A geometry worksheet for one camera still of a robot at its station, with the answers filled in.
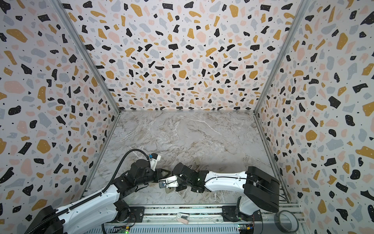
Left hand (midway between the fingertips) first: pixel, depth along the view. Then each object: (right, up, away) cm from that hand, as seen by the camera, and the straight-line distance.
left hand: (170, 171), depth 78 cm
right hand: (-2, -2, 0) cm, 2 cm away
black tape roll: (+61, -22, -9) cm, 65 cm away
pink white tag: (+7, -21, -6) cm, 23 cm away
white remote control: (-1, -9, -1) cm, 9 cm away
